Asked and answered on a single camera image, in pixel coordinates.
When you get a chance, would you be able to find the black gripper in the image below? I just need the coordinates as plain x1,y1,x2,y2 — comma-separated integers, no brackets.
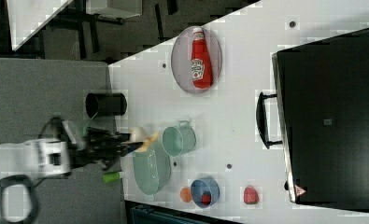
68,127,143,171

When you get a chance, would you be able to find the peeled banana toy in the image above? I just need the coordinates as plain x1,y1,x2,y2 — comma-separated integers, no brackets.
130,127,159,152

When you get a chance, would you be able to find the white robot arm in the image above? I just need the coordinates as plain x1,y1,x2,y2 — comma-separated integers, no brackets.
0,128,146,224

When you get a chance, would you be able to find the green mug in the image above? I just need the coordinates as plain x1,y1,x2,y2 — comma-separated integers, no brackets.
162,120,196,157

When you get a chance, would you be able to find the green vegetable toy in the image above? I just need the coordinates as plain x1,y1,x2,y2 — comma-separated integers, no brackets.
102,171,124,184

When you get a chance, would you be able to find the green perforated colander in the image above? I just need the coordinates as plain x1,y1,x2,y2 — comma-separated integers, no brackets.
133,142,171,195

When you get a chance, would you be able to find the black cylindrical cup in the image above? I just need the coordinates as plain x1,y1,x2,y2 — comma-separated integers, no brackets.
85,92,127,118

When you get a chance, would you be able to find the orange fruit toy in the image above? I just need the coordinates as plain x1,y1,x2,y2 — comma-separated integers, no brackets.
180,187,192,203

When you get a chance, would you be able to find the blue bowl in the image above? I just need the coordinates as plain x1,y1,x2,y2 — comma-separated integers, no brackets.
191,177,220,208

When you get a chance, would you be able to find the small red strawberry toy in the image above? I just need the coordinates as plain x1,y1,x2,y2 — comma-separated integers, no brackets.
201,191,212,205

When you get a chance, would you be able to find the lilac round plate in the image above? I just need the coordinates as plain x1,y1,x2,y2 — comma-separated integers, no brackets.
171,26,222,94

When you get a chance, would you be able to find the red ketchup bottle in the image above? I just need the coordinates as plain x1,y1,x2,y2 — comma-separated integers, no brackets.
191,27,213,90

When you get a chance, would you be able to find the black toaster oven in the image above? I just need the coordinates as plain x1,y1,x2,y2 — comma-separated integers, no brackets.
271,28,369,213

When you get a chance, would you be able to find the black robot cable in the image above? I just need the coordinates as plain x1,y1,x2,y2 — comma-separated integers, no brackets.
36,116,68,141

